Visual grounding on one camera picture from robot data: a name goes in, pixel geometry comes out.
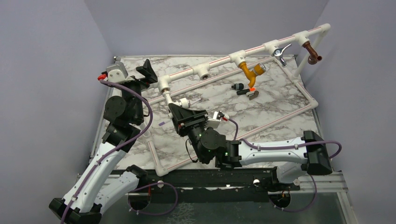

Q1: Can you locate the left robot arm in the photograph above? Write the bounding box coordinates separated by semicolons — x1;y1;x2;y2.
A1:
49;59;158;224

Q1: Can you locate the brown plastic faucet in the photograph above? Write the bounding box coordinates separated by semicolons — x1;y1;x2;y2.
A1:
302;41;322;65

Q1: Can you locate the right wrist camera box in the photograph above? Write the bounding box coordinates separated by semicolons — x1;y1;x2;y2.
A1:
205;111;230;129

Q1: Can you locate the small black grey cap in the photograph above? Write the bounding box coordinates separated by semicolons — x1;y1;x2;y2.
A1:
231;83;244;91

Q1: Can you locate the yellow plastic faucet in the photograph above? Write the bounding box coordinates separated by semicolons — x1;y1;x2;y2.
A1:
238;62;267;88

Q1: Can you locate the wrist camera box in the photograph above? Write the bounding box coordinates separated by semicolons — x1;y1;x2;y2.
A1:
106;62;128;83
205;111;230;129

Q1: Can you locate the black mounting rail base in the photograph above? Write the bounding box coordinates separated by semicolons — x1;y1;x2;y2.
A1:
127;168;300;203

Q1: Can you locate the white PVC pipe frame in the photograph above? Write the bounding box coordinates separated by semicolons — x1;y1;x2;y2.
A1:
145;23;331;176

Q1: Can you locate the white faucet chrome knob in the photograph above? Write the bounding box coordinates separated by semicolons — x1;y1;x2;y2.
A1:
161;88;191;108

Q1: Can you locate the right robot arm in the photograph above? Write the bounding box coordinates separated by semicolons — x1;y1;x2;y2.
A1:
168;103;332;175

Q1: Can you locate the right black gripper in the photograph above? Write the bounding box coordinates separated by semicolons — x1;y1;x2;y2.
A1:
168;104;208;163

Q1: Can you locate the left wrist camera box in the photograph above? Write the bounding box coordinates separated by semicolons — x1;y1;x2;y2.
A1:
106;62;128;83

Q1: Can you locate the black orange marker pen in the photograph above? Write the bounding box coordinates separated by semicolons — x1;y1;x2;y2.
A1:
236;88;255;95

